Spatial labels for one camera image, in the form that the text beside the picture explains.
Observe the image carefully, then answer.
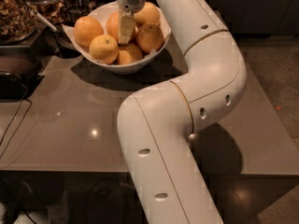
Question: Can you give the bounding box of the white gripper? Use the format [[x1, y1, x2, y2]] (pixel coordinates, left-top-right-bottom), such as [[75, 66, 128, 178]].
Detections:
[[116, 0, 147, 45]]

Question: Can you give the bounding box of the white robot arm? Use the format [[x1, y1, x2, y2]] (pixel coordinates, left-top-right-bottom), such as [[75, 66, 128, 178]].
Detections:
[[117, 0, 247, 224]]

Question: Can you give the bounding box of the white ceramic bowl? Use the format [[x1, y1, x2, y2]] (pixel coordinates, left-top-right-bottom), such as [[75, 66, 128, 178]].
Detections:
[[63, 2, 171, 75]]

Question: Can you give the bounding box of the orange centre back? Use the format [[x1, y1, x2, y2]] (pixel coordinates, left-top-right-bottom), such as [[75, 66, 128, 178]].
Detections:
[[106, 12, 122, 44]]

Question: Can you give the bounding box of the orange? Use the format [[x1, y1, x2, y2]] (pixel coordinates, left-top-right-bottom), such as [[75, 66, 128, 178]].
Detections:
[[73, 16, 104, 47], [135, 23, 164, 53], [117, 43, 143, 64], [89, 35, 119, 64], [135, 2, 160, 27], [106, 12, 122, 44]]

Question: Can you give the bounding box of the orange top right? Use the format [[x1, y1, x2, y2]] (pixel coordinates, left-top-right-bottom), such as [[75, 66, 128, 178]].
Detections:
[[135, 2, 160, 27]]

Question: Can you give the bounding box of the orange front centre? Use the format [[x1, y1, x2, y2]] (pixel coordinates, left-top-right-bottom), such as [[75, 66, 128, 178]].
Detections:
[[117, 43, 143, 64]]

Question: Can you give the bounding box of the orange front left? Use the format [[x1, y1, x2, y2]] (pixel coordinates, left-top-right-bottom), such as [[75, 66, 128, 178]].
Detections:
[[89, 35, 119, 64]]

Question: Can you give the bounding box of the orange far left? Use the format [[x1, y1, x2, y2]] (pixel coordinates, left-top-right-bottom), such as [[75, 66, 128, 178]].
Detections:
[[73, 16, 104, 47]]

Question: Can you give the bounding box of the large glass snack jar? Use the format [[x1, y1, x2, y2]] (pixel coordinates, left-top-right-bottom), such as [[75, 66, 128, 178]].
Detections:
[[0, 0, 36, 45]]

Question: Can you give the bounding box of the black appliance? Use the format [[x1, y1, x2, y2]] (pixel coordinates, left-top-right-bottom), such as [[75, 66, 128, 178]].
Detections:
[[0, 47, 43, 100]]

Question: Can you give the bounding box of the white scoop handle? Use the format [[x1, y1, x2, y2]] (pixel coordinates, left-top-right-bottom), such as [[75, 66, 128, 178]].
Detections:
[[21, 0, 58, 33]]

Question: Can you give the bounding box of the black power cable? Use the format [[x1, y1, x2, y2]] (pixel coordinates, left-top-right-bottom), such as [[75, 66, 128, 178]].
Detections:
[[0, 84, 33, 159]]

